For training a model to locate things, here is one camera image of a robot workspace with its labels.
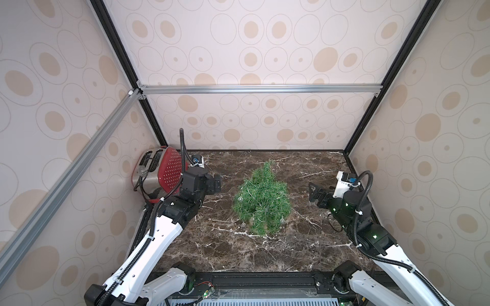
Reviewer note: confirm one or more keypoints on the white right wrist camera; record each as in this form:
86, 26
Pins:
346, 181

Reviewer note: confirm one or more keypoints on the silver aluminium rail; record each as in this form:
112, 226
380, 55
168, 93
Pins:
145, 90
27, 234

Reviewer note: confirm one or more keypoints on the silver aluminium back rail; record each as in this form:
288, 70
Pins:
145, 90

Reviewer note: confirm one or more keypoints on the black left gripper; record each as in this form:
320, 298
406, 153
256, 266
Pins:
213, 187

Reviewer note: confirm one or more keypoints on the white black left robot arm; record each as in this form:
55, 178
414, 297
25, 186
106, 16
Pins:
160, 237

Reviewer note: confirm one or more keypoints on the silver aluminium left rail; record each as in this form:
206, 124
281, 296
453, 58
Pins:
27, 234

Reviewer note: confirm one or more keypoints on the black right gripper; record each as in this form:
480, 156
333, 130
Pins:
319, 193

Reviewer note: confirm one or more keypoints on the green artificial christmas tree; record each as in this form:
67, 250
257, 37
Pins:
263, 201

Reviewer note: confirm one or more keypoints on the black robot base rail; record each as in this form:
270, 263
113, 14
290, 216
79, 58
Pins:
268, 288

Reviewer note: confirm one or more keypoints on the red polka dot toaster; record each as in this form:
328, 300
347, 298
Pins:
157, 172

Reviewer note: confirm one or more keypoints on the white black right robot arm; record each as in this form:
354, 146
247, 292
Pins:
351, 208

